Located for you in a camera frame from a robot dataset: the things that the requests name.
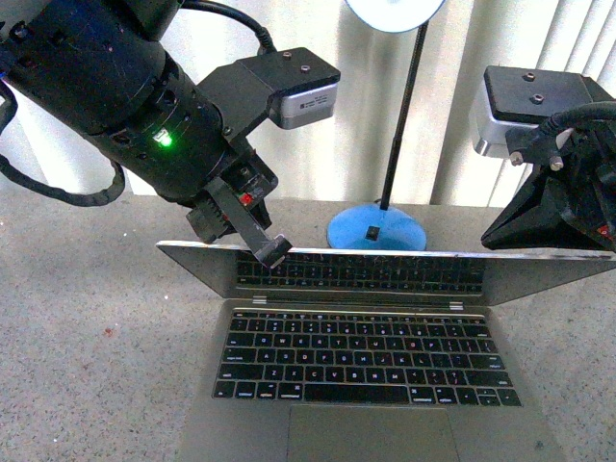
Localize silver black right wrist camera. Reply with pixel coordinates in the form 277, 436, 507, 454
469, 65, 613, 159

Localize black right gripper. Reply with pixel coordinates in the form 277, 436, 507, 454
480, 101, 615, 251

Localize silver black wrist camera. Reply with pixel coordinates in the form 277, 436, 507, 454
469, 65, 613, 159
198, 47, 341, 144

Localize blue desk lamp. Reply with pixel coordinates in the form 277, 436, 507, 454
327, 1, 444, 251

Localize silver laptop with black keyboard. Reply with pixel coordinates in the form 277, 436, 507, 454
160, 241, 615, 461

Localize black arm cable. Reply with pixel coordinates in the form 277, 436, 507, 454
0, 0, 277, 208

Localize white vertical blinds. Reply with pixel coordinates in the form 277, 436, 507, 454
0, 0, 616, 208

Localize black gripper with LED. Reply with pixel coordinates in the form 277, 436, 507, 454
93, 63, 292, 269

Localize black right camera cable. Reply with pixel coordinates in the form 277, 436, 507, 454
541, 99, 616, 139

